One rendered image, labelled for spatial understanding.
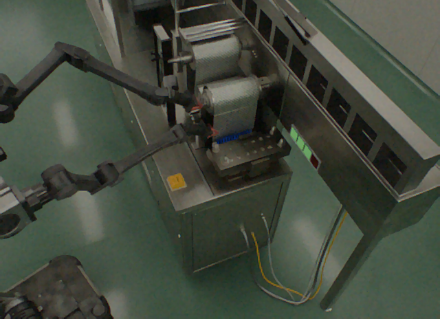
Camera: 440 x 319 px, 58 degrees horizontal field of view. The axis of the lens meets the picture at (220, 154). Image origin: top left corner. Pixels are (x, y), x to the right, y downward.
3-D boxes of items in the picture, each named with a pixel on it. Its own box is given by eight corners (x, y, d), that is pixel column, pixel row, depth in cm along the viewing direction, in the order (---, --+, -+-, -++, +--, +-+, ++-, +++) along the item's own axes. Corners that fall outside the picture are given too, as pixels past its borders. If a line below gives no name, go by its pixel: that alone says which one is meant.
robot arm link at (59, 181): (47, 203, 133) (38, 190, 134) (75, 187, 138) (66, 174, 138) (45, 196, 125) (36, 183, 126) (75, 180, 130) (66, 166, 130)
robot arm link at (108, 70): (71, 67, 178) (70, 52, 169) (78, 58, 181) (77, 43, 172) (159, 110, 183) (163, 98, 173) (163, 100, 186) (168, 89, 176)
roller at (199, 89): (194, 98, 214) (194, 81, 205) (237, 87, 222) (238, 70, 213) (202, 113, 207) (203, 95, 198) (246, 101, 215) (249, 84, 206)
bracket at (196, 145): (190, 144, 222) (190, 103, 199) (201, 141, 224) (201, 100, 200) (194, 150, 219) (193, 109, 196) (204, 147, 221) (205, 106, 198)
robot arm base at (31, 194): (22, 205, 135) (9, 185, 126) (45, 193, 139) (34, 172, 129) (33, 223, 131) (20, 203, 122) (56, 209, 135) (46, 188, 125)
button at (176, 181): (168, 179, 205) (167, 177, 203) (180, 175, 207) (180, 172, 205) (172, 190, 201) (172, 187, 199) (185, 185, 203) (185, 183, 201)
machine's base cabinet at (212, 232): (98, 62, 409) (80, -19, 343) (159, 50, 427) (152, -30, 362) (185, 284, 262) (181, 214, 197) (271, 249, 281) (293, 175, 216)
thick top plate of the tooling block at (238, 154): (207, 155, 208) (207, 147, 204) (274, 134, 220) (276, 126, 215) (220, 177, 199) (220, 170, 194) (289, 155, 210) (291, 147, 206)
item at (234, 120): (212, 140, 208) (214, 115, 194) (252, 128, 215) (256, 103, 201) (212, 141, 208) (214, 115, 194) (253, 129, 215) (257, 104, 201)
